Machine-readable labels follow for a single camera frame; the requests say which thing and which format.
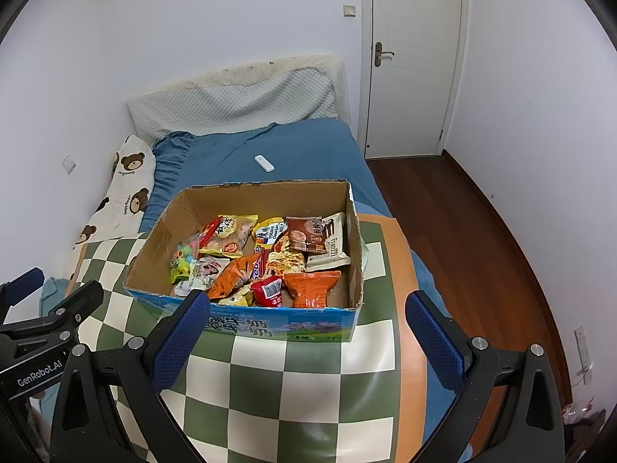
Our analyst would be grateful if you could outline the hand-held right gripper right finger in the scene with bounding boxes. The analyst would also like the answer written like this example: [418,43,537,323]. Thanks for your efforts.
[405,290,566,463]

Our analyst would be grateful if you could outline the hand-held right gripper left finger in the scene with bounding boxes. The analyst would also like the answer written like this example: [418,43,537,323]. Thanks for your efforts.
[48,289,213,463]

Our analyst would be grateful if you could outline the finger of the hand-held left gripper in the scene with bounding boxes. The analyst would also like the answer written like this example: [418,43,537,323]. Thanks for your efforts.
[0,267,45,324]
[0,280,104,348]

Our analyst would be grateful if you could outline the white pink snack packet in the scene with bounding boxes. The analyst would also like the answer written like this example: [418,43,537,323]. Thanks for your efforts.
[189,257,231,290]

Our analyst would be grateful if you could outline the green candy packet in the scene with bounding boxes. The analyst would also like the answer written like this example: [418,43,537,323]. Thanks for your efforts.
[170,243,201,284]

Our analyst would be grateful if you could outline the orange snack packet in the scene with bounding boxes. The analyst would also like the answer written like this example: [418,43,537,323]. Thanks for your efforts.
[207,252,261,300]
[283,270,342,308]

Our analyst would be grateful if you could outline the thin red snack packet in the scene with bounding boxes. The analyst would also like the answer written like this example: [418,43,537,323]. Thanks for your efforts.
[197,217,223,249]

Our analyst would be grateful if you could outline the cardboard box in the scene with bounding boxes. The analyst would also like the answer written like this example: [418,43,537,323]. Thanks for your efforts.
[124,179,363,343]

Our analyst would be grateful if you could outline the white chocolate biscuit packet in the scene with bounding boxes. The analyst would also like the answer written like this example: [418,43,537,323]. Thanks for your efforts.
[306,212,352,272]

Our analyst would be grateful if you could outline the brown snack packet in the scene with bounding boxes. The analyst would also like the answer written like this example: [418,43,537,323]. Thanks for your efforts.
[285,216,325,255]

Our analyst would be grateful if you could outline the light blue cloth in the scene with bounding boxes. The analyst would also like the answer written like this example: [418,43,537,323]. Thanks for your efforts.
[39,277,66,319]

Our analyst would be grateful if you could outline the yellow panda snack packet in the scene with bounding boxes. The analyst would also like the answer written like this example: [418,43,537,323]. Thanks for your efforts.
[217,289,254,307]

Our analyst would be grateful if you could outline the yellow chips packet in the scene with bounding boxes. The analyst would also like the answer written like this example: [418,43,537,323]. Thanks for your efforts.
[200,215,258,257]

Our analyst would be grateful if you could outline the instant noodle packet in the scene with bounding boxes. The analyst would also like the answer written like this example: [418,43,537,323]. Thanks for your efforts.
[253,217,309,281]

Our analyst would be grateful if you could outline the green white checkered mat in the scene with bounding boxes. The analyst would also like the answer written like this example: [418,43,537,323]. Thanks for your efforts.
[72,215,430,463]

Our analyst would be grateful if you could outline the bear print pillow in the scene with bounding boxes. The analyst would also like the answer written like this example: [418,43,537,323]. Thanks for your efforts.
[72,134,157,252]

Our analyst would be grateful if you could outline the clear plastic wrapper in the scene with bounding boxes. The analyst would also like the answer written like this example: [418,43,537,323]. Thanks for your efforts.
[561,395,608,425]

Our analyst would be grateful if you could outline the grey textured pillow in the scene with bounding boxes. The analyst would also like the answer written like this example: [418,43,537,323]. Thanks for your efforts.
[126,66,339,148]

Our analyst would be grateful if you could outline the white door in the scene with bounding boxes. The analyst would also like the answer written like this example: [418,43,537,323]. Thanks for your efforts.
[361,0,469,160]

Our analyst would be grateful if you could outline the cream fluffy blanket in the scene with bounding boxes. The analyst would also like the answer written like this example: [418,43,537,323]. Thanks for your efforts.
[154,54,349,123]

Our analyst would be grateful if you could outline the white wall outlet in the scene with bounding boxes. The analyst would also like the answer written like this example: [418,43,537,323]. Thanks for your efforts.
[573,326,593,385]

